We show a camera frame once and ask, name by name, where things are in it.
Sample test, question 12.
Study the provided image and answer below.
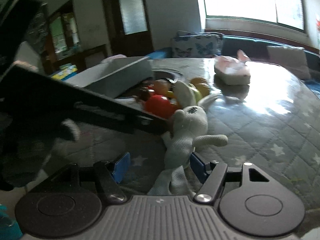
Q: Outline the butterfly print cushion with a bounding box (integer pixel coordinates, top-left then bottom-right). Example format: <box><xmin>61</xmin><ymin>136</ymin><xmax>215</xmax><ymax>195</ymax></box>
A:
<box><xmin>171</xmin><ymin>31</ymin><xmax>224</xmax><ymax>58</ymax></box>

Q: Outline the window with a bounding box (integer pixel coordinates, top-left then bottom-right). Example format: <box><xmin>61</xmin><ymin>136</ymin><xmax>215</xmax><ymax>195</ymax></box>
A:
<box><xmin>204</xmin><ymin>0</ymin><xmax>304</xmax><ymax>31</ymax></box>

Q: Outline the black-haired doll figurine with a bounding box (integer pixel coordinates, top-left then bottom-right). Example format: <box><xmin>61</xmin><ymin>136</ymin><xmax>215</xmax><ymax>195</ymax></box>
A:
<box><xmin>133</xmin><ymin>78</ymin><xmax>176</xmax><ymax>102</ymax></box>

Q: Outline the white plush rabbit toy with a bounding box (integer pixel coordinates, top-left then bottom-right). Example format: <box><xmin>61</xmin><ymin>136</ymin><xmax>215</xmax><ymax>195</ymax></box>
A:
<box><xmin>148</xmin><ymin>81</ymin><xmax>228</xmax><ymax>197</ymax></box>

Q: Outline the blue sofa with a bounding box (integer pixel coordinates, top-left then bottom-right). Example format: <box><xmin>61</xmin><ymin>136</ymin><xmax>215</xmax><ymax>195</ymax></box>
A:
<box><xmin>146</xmin><ymin>33</ymin><xmax>320</xmax><ymax>93</ymax></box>

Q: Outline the white tissue pack pink wrap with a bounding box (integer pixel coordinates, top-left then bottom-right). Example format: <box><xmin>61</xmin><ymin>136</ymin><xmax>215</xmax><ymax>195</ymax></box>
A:
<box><xmin>214</xmin><ymin>50</ymin><xmax>251</xmax><ymax>86</ymax></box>

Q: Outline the beige bumpy peanut toy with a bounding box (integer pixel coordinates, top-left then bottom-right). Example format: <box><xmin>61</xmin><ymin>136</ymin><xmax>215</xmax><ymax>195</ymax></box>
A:
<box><xmin>190</xmin><ymin>77</ymin><xmax>210</xmax><ymax>97</ymax></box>

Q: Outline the dark wooden display cabinet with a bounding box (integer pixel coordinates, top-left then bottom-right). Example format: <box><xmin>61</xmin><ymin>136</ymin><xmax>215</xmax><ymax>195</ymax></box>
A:
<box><xmin>41</xmin><ymin>0</ymin><xmax>108</xmax><ymax>75</ymax></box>

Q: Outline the black round induction cooktop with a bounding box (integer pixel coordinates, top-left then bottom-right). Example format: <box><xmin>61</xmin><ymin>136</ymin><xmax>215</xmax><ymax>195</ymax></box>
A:
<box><xmin>116</xmin><ymin>69</ymin><xmax>185</xmax><ymax>99</ymax></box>

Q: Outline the grey knit gloved hand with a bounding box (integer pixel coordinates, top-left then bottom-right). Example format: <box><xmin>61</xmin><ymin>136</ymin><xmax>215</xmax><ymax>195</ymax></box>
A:
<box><xmin>50</xmin><ymin>119</ymin><xmax>81</xmax><ymax>158</ymax></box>

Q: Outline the green round alien toy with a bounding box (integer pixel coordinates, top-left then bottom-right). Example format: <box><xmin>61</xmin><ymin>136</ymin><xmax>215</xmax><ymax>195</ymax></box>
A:
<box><xmin>189</xmin><ymin>83</ymin><xmax>202</xmax><ymax>102</ymax></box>

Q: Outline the pink plastic bag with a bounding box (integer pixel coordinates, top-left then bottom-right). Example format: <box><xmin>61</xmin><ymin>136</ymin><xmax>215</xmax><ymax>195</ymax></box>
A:
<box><xmin>101</xmin><ymin>54</ymin><xmax>126</xmax><ymax>64</ymax></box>

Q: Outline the white cushion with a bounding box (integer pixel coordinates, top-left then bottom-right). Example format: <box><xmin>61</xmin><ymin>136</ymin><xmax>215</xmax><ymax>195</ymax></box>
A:
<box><xmin>267</xmin><ymin>46</ymin><xmax>311</xmax><ymax>80</ymax></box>

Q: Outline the red round toy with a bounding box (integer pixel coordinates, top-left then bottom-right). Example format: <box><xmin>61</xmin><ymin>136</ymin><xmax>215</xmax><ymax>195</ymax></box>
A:
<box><xmin>144</xmin><ymin>95</ymin><xmax>178</xmax><ymax>119</ymax></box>

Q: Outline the grey cardboard box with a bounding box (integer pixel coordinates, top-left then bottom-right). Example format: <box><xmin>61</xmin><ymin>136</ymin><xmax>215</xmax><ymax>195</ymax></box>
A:
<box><xmin>66</xmin><ymin>56</ymin><xmax>154</xmax><ymax>99</ymax></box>

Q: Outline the dark wooden door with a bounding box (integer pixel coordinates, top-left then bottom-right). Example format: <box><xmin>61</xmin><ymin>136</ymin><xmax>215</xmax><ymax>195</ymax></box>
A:
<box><xmin>102</xmin><ymin>0</ymin><xmax>153</xmax><ymax>56</ymax></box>

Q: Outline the blue yellow tissue box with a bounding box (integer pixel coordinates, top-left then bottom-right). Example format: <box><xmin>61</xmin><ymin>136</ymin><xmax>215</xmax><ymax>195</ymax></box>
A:
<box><xmin>50</xmin><ymin>63</ymin><xmax>78</xmax><ymax>81</ymax></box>

